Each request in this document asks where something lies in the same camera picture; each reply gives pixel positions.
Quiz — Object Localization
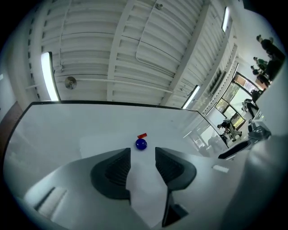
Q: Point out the blue round magnet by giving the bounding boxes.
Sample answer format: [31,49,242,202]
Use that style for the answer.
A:
[135,138,148,151]

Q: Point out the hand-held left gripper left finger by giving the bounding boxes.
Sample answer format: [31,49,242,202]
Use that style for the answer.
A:
[56,147,132,201]

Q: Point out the ceiling tube lamp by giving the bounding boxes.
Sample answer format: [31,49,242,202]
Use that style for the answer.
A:
[40,51,61,102]
[221,6,230,33]
[181,84,201,110]

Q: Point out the round metal ceiling fixture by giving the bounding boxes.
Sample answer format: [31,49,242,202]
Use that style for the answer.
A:
[64,76,77,90]

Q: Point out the whiteboard with black frame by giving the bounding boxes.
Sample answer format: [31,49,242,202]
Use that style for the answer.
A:
[2,100,229,198]

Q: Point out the white ceiling pipe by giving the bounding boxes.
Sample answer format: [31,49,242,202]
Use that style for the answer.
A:
[26,77,174,93]

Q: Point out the white paper sheet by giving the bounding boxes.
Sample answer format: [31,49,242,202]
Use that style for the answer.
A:
[80,132,189,228]

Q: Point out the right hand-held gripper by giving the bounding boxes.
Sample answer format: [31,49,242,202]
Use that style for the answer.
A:
[217,120,288,230]

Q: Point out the black-framed window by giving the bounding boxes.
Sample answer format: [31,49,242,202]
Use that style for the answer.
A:
[211,71,261,133]

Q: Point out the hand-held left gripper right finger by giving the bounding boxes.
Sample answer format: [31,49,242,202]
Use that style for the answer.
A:
[154,146,203,196]

